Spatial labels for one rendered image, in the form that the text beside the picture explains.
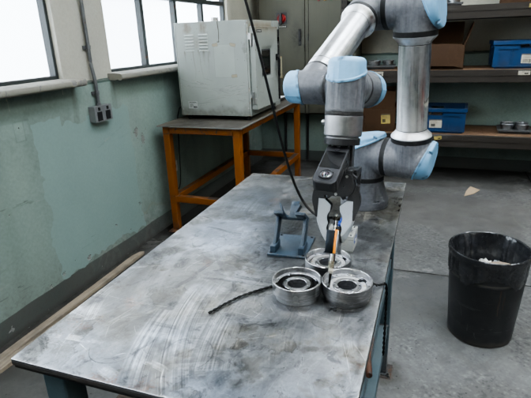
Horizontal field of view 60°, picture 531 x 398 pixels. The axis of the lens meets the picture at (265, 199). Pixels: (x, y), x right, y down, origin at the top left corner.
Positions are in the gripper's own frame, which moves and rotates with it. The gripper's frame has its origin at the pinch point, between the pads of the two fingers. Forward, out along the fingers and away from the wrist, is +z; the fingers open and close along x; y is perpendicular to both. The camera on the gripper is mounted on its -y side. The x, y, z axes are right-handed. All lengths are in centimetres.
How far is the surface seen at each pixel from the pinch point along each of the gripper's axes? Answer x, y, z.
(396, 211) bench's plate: -8, 54, 6
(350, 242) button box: 0.1, 21.3, 7.3
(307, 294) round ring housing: 3.4, -5.7, 10.9
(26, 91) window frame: 157, 71, -27
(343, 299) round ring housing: -3.6, -4.4, 11.3
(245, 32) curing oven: 106, 197, -68
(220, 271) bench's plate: 27.2, 3.6, 13.3
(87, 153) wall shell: 166, 117, 6
